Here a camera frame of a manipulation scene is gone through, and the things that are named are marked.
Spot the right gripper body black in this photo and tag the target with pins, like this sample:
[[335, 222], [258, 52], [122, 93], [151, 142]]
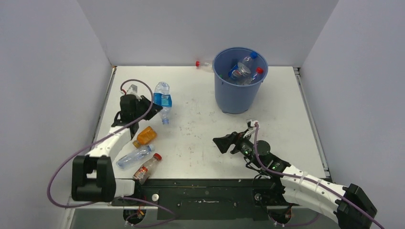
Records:
[[244, 145]]

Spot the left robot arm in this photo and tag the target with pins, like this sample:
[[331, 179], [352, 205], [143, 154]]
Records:
[[93, 177]]

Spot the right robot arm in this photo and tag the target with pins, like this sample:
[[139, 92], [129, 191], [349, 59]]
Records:
[[348, 206]]

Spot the small orange bottle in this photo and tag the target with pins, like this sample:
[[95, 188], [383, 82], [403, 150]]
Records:
[[145, 137]]

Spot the red label clear bottle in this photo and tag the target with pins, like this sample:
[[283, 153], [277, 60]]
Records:
[[257, 74]]

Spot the blue plastic bin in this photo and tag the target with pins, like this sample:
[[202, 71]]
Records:
[[233, 97]]

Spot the crushed blue label bottle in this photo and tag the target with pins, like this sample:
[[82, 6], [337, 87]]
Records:
[[162, 97]]

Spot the clear jar silver lid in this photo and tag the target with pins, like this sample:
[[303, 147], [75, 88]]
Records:
[[241, 73]]

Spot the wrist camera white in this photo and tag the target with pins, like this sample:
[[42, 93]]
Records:
[[252, 126], [131, 90]]

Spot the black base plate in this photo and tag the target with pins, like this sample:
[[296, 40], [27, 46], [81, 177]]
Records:
[[210, 199]]

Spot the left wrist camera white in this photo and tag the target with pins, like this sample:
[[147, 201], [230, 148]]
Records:
[[131, 90]]

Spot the red cap bottle by wall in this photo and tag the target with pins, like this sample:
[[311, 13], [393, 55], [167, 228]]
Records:
[[204, 65]]

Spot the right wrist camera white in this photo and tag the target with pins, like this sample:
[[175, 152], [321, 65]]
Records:
[[252, 126]]

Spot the clear bottle near left arm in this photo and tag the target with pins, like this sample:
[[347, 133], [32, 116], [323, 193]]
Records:
[[128, 160]]

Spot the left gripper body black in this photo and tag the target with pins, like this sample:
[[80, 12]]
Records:
[[136, 114]]

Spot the blue label blue cap bottle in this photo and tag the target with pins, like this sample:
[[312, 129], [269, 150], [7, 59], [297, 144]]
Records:
[[249, 60]]

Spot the pepsi bottle blue cap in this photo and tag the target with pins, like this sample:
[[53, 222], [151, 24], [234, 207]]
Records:
[[234, 68]]

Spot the small red cap bottle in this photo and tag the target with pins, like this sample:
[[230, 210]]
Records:
[[147, 169]]

